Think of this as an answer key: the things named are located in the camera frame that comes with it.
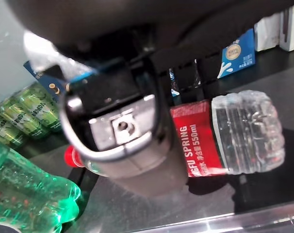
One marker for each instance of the green Sprite bottle yellow cap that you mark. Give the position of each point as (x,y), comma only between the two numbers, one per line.
(28,194)

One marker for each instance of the beige box gold emblem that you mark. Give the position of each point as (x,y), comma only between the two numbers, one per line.
(267,34)

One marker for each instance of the black metal shelf board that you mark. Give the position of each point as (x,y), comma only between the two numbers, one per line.
(258,189)

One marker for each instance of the blue box with biscuit picture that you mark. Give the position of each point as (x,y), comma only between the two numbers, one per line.
(44,83)

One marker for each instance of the blue Oreo cookie box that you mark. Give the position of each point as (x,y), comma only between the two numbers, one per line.
(239,58)

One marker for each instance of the pale grey flat box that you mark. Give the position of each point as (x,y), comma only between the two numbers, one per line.
(293,29)

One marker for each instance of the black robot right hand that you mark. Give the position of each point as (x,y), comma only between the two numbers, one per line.
(127,165)

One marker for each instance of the red-capped clear water bottle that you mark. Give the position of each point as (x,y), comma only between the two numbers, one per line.
(246,131)

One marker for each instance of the green Mirinda can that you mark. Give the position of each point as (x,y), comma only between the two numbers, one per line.
(41,109)
(4,133)
(21,121)

